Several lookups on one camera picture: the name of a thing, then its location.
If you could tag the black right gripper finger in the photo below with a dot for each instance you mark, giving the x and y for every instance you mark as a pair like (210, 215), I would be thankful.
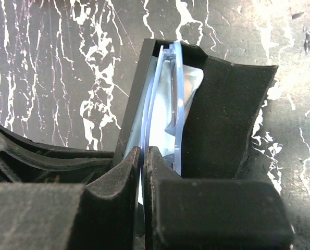
(210, 214)

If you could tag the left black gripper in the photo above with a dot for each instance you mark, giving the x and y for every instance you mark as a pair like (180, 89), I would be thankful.
(99, 215)

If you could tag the light blue cleaning cloth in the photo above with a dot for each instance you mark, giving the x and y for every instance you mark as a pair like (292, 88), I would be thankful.
(162, 110)

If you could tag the black sunglasses case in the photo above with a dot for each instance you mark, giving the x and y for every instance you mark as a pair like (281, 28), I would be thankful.
(219, 125)

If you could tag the blue sunglasses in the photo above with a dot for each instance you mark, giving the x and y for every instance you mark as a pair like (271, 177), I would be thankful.
(174, 55)

